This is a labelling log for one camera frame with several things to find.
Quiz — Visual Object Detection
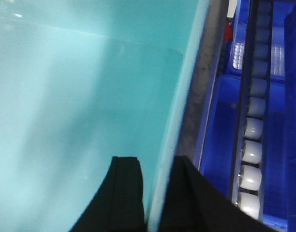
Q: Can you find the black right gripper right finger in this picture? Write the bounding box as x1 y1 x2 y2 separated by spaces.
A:
160 156 272 232

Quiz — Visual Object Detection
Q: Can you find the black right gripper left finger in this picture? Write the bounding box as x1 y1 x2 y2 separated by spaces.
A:
70 157 145 232

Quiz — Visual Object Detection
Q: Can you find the light blue plastic bin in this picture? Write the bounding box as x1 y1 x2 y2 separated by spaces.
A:
0 0 209 232

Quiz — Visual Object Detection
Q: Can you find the dark blue lower right bin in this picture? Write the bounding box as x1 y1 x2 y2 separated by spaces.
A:
201 0 296 232

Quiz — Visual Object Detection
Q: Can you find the white roller track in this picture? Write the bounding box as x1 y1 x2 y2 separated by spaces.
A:
229 0 273 221

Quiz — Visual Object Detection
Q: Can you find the red snack package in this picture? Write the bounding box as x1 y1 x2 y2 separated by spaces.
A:
223 21 233 42

